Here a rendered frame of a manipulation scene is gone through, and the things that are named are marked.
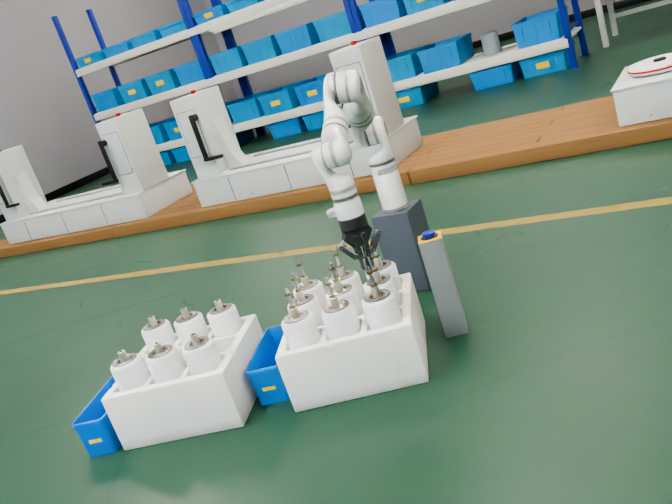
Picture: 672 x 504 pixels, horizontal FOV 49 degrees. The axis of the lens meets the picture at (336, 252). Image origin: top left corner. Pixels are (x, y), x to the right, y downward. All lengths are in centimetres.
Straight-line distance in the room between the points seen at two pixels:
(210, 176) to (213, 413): 298
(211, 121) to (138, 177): 76
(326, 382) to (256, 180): 279
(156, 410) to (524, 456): 106
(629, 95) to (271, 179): 214
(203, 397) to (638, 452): 115
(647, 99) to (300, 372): 235
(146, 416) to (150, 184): 340
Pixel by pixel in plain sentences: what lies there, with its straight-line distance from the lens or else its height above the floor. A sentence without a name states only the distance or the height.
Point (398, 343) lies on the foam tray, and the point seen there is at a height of 13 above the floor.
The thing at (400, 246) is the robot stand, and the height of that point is 18.
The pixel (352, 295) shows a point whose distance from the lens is 212.
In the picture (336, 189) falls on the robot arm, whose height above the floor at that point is 58.
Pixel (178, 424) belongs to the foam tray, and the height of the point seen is 5.
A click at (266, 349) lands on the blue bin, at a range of 237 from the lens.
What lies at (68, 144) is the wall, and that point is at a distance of 981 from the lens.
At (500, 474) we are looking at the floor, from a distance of 165.
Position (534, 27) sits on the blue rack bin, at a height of 40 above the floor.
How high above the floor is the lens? 98
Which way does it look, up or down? 17 degrees down
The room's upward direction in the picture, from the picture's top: 18 degrees counter-clockwise
